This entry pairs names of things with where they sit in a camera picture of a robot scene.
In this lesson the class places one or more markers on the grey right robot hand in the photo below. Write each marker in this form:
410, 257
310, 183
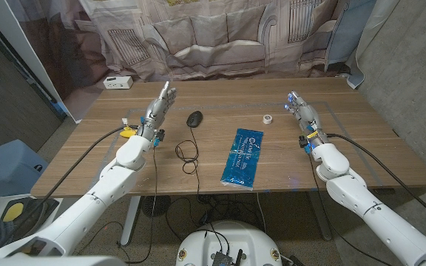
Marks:
306, 114

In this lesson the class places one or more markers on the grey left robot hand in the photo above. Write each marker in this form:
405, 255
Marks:
157, 109

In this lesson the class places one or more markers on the black computer mouse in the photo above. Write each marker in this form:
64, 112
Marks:
195, 119

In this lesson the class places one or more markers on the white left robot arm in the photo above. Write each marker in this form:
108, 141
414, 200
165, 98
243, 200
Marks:
113, 184

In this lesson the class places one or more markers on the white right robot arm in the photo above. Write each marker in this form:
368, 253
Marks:
350, 186

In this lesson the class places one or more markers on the yellow toy banana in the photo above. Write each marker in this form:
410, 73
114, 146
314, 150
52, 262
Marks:
127, 133

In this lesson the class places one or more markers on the white tape roll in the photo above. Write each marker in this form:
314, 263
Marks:
264, 120

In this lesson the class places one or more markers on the white power strip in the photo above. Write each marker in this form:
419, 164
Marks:
118, 83

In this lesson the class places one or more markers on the blue gel ice pack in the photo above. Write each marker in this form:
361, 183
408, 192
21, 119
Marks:
242, 159

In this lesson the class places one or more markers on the printed sofa backdrop curtain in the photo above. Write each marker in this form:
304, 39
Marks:
213, 37

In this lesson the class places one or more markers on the black round floor fan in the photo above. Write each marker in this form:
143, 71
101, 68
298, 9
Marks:
156, 206

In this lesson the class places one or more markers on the grey table leg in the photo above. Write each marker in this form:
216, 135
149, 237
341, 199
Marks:
320, 218

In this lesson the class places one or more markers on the white table leg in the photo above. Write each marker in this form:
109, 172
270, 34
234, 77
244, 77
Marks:
129, 221

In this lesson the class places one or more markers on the white partition panel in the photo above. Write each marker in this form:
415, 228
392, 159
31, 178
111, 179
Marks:
32, 55

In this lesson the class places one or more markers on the white robot torso base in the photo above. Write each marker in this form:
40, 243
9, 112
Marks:
205, 244

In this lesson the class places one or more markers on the blue plastic bin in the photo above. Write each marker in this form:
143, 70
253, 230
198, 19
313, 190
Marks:
6, 170

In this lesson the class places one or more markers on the black yellow foot pedal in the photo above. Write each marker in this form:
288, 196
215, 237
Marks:
13, 212

